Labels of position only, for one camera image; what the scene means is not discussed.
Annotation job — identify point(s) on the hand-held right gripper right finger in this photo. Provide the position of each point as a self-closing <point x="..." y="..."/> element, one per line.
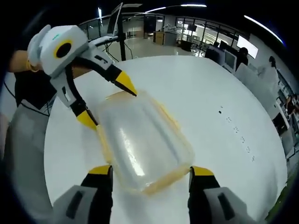
<point x="210" y="203"/>

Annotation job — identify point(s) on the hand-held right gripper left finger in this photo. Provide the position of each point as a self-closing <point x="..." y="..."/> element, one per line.
<point x="93" y="200"/>

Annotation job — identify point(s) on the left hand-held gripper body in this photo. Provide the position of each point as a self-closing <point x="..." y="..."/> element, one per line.
<point x="70" y="37"/>

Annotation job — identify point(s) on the clear plastic buckle lid container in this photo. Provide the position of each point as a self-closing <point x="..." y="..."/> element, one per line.
<point x="144" y="142"/>

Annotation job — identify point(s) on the black laptop stand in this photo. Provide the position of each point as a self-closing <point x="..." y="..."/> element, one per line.
<point x="122" y="42"/>

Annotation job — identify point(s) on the open silver laptop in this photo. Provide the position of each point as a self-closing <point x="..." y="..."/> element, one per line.
<point x="114" y="21"/>

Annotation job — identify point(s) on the wooden cabinet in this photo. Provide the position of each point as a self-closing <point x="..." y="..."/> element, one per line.
<point x="163" y="37"/>

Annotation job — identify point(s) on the long ceiling light strip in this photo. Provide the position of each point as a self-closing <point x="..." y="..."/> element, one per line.
<point x="175" y="7"/>

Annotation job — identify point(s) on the black computer tower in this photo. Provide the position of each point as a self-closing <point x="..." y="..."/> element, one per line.
<point x="215" y="54"/>

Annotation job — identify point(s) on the white mesh office chair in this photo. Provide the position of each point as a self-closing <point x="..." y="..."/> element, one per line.
<point x="247" y="78"/>

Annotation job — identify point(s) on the white wall screen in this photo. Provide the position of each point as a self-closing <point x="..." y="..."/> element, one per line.
<point x="248" y="46"/>

